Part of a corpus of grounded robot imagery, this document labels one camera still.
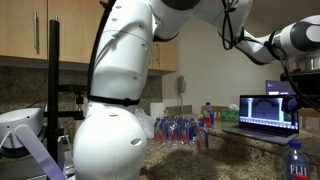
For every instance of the white paper towel roll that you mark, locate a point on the white paper towel roll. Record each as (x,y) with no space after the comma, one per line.
(156,110)

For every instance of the grey open laptop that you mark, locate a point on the grey open laptop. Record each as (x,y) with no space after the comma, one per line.
(263,110)

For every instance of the green tissue box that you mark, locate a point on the green tissue box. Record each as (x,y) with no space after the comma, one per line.
(229,116)

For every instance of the plastic-wrapped pack of water bottles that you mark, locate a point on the plastic-wrapped pack of water bottles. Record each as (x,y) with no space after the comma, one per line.
(175,131)

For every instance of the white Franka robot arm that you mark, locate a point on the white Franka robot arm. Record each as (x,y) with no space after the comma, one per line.
(113,83)

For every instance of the black camera stand pole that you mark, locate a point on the black camera stand pole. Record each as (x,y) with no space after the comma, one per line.
(53,66)

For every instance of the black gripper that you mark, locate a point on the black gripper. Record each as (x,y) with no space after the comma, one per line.
(308,95)

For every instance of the wooden chair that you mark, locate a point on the wooden chair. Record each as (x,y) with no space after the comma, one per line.
(310,115)
(220,108)

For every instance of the white plastic bag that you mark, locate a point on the white plastic bag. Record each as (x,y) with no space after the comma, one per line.
(146,121)

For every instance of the flat monitor with purple screen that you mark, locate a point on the flat monitor with purple screen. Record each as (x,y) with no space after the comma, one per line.
(276,87)

